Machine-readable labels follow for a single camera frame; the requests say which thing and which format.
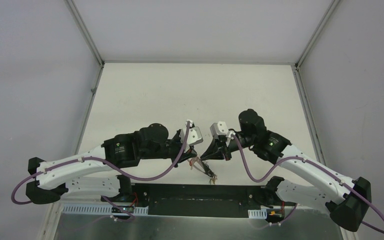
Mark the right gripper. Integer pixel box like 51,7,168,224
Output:
200,131,255,162

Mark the metal keyring plate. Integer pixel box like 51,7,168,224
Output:
188,156,217,179

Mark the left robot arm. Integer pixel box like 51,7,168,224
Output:
25,121,203,205

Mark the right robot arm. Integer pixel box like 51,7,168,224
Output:
201,108,371,232

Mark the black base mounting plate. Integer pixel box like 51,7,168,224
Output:
100,182,298,219

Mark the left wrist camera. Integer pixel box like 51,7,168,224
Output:
179,119,204,146

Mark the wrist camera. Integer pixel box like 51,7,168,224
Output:
179,119,204,146
209,121,229,139

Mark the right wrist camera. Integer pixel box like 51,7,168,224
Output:
209,121,229,139

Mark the aluminium front rail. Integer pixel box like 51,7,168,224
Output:
50,185,350,211

